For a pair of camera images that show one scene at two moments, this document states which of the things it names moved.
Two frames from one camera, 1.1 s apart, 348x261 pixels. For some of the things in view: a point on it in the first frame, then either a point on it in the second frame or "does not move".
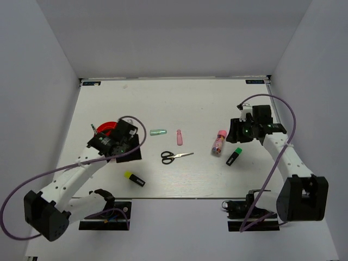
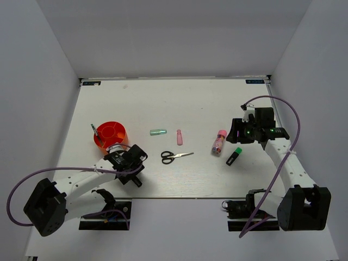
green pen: [93, 128] does not move
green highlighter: [237, 151] does not move
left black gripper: [135, 155] → [125, 179]
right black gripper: [235, 125] does not move
